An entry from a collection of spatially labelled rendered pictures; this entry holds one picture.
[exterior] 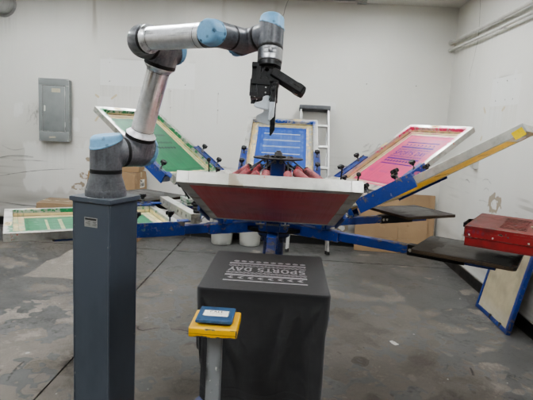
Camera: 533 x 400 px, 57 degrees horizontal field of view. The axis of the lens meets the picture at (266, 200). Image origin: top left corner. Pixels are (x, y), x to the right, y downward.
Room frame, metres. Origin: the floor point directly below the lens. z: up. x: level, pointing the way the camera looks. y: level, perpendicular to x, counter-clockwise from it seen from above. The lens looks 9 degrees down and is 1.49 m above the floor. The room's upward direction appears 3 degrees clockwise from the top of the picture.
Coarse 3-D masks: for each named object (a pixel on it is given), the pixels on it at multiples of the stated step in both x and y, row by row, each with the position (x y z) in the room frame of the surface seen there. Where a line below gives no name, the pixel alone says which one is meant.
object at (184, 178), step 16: (176, 176) 1.51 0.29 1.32; (192, 176) 1.51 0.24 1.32; (208, 176) 1.51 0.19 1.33; (224, 176) 1.51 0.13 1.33; (240, 176) 1.51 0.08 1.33; (256, 176) 1.51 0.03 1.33; (272, 176) 1.51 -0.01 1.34; (192, 192) 1.66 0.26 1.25; (320, 192) 1.52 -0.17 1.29; (336, 192) 1.50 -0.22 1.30; (352, 192) 1.49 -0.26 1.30; (208, 208) 1.97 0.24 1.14; (320, 224) 2.20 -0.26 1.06
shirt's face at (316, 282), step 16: (224, 256) 1.95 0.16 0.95; (240, 256) 1.96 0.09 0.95; (256, 256) 1.97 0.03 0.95; (272, 256) 1.99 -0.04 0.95; (288, 256) 2.00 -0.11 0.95; (304, 256) 2.01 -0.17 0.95; (208, 272) 1.72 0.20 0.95; (224, 272) 1.73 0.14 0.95; (320, 272) 1.80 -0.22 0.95; (224, 288) 1.56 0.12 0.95; (240, 288) 1.57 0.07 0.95; (256, 288) 1.57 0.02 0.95; (272, 288) 1.58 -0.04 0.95; (288, 288) 1.59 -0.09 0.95; (304, 288) 1.60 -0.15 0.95; (320, 288) 1.61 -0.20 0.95
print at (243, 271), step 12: (240, 264) 1.84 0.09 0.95; (252, 264) 1.85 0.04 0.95; (264, 264) 1.86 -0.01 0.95; (276, 264) 1.87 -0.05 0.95; (288, 264) 1.88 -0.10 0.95; (300, 264) 1.89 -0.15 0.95; (228, 276) 1.69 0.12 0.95; (240, 276) 1.69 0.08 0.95; (252, 276) 1.70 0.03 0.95; (264, 276) 1.71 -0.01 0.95; (276, 276) 1.72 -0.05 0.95; (288, 276) 1.72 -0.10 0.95; (300, 276) 1.73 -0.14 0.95
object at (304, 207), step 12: (276, 192) 1.56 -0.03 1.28; (288, 192) 1.55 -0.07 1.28; (300, 192) 1.54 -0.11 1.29; (312, 192) 1.53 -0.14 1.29; (276, 204) 1.78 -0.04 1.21; (288, 204) 1.76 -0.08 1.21; (300, 204) 1.74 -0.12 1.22; (312, 204) 1.73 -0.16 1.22; (324, 204) 1.71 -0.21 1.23; (336, 204) 1.70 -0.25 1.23; (276, 216) 2.06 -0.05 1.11; (288, 216) 2.04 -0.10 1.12; (300, 216) 2.01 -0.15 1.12; (312, 216) 1.99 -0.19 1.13; (324, 216) 1.97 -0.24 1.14
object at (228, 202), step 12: (204, 192) 1.64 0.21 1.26; (216, 192) 1.63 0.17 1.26; (228, 192) 1.62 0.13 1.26; (240, 192) 1.60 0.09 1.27; (252, 192) 1.59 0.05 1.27; (264, 192) 1.58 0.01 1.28; (216, 204) 1.86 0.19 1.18; (228, 204) 1.84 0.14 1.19; (240, 204) 1.83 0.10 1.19; (252, 204) 1.81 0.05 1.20; (264, 204) 1.79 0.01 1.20; (228, 216) 2.15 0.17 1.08; (240, 216) 2.13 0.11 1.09; (252, 216) 2.10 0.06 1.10; (264, 216) 2.08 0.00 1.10
